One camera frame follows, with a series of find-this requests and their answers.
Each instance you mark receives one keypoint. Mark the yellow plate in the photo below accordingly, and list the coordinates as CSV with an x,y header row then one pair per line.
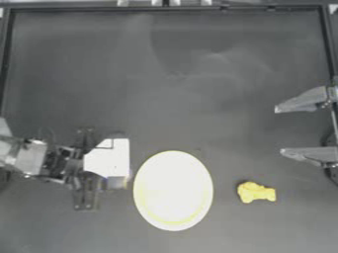
x,y
172,190

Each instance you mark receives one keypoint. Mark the yellow toy food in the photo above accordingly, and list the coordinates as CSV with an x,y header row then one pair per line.
x,y
255,192

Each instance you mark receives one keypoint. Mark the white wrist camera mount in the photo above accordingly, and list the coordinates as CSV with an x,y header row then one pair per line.
x,y
107,161

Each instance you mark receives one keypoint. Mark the black table frame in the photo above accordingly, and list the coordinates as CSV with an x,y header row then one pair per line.
x,y
132,8

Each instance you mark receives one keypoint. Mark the silver frame bracket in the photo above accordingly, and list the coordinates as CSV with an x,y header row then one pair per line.
x,y
123,2
175,2
156,2

